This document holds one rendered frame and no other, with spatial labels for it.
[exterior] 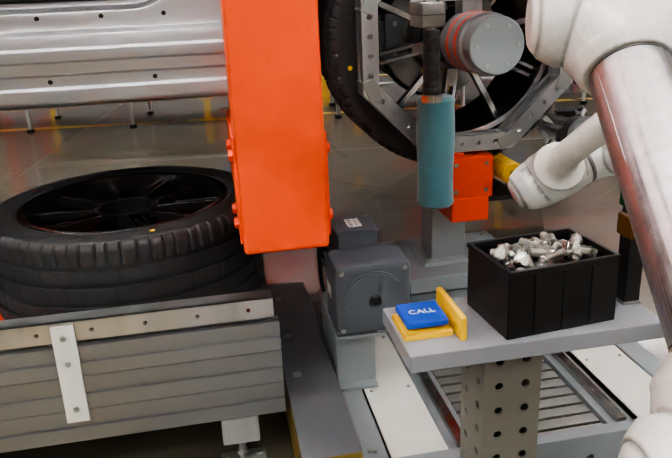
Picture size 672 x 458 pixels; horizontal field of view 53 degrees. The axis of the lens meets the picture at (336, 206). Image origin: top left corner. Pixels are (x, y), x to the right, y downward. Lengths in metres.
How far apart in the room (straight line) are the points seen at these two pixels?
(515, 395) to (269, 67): 0.69
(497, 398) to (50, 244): 0.94
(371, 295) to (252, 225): 0.38
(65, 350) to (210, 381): 0.29
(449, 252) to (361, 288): 0.53
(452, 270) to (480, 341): 0.82
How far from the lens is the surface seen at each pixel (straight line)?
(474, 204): 1.75
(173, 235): 1.48
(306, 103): 1.19
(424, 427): 1.53
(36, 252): 1.53
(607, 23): 0.92
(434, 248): 1.94
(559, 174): 1.41
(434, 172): 1.57
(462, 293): 1.93
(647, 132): 0.84
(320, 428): 1.45
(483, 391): 1.17
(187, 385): 1.47
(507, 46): 1.56
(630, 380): 1.77
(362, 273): 1.48
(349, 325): 1.53
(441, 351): 1.06
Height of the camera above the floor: 0.99
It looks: 18 degrees down
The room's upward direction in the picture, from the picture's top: 3 degrees counter-clockwise
